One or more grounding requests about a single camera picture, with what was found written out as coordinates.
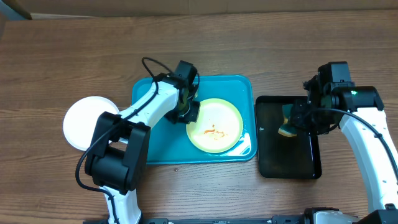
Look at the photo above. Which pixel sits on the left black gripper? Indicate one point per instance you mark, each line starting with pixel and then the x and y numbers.
pixel 192 117

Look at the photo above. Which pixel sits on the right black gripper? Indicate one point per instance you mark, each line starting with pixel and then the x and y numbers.
pixel 296 119

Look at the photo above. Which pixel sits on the green yellow sponge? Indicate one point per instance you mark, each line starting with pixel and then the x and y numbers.
pixel 286 129

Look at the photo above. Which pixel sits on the green rimmed plate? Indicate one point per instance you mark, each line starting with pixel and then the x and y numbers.
pixel 218 128

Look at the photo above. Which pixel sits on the white plate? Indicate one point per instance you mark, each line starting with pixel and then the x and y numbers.
pixel 80 120

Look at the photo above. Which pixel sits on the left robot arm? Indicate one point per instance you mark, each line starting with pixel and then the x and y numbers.
pixel 115 160

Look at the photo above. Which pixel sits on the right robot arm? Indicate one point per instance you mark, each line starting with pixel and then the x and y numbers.
pixel 359 113

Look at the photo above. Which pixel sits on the black rectangular tray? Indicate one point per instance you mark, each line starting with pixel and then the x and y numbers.
pixel 279 156

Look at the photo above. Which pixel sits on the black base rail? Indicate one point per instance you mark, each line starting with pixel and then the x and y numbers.
pixel 276 219

